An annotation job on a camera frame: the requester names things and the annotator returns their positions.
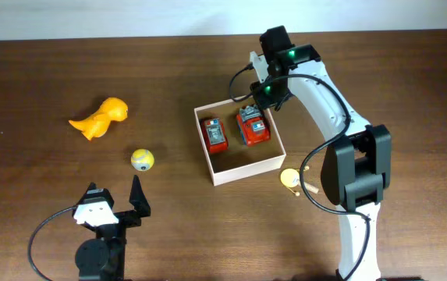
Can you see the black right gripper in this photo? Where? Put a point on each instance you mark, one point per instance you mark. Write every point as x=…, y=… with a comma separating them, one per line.
x=260, y=100

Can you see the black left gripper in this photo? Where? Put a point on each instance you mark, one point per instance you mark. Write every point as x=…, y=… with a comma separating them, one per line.
x=140, y=203

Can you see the red fire truck grey top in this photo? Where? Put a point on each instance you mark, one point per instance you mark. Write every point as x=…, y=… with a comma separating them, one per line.
x=252, y=125

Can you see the yellow grey ball toy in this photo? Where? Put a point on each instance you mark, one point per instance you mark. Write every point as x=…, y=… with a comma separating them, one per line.
x=142, y=159

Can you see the pink box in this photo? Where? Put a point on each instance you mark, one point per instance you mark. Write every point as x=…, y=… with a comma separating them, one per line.
x=239, y=161

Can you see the red fire truck with ladder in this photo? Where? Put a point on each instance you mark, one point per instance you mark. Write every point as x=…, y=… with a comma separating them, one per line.
x=214, y=135

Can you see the orange dinosaur toy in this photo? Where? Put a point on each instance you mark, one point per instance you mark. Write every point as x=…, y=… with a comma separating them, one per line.
x=97, y=124

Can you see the yellow wooden rattle drum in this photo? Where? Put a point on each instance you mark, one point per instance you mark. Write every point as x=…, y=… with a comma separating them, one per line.
x=290, y=178

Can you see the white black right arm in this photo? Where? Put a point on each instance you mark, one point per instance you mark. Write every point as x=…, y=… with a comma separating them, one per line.
x=357, y=163

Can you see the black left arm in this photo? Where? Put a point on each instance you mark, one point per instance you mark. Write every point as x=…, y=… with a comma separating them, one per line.
x=103, y=258

